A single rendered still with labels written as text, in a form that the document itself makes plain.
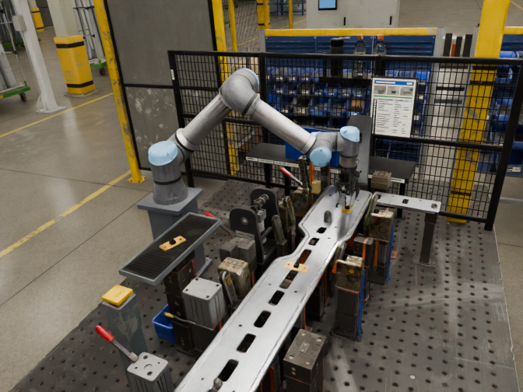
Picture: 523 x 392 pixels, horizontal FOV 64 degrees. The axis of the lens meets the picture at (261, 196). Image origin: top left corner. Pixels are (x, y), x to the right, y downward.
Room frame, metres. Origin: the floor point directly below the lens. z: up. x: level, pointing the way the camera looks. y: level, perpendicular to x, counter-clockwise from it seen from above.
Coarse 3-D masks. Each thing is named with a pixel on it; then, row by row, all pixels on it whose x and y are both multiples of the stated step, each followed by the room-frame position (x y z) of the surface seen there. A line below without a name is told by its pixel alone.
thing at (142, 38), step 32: (96, 0) 4.17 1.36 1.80; (128, 0) 4.05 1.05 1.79; (160, 0) 3.91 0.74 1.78; (192, 0) 3.78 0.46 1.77; (128, 32) 4.08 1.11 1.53; (160, 32) 3.93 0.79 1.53; (192, 32) 3.80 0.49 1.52; (224, 32) 3.70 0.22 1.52; (128, 64) 4.11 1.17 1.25; (160, 64) 3.96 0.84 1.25; (192, 64) 3.82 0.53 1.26; (224, 64) 3.66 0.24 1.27; (128, 96) 4.15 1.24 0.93; (160, 96) 3.99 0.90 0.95; (128, 128) 4.17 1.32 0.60; (160, 128) 4.01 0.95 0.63; (224, 128) 3.71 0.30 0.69; (192, 160) 3.91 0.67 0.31; (224, 160) 3.75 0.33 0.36
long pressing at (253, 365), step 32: (320, 224) 1.47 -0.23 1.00; (352, 224) 1.45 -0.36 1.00; (288, 256) 1.26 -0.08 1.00; (320, 256) 1.25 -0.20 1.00; (256, 288) 1.09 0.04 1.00; (288, 288) 1.08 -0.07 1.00; (288, 320) 0.94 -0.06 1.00; (224, 352) 0.83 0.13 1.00; (256, 352) 0.82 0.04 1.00; (192, 384) 0.73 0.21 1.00; (224, 384) 0.73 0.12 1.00; (256, 384) 0.72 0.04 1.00
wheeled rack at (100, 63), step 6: (90, 6) 10.57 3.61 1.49; (90, 24) 10.20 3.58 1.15; (78, 30) 11.03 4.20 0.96; (84, 36) 10.31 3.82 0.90; (90, 36) 10.23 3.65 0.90; (96, 42) 10.21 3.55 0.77; (90, 60) 10.68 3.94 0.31; (96, 60) 10.65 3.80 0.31; (102, 60) 10.72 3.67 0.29; (90, 66) 10.29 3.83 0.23; (96, 66) 10.23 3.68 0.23; (102, 66) 10.20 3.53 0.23; (102, 72) 10.29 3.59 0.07
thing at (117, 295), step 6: (114, 288) 0.94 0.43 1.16; (120, 288) 0.94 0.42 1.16; (126, 288) 0.94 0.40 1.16; (108, 294) 0.92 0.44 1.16; (114, 294) 0.92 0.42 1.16; (120, 294) 0.91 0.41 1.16; (126, 294) 0.91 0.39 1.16; (108, 300) 0.90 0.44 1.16; (114, 300) 0.89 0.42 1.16; (120, 300) 0.89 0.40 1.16
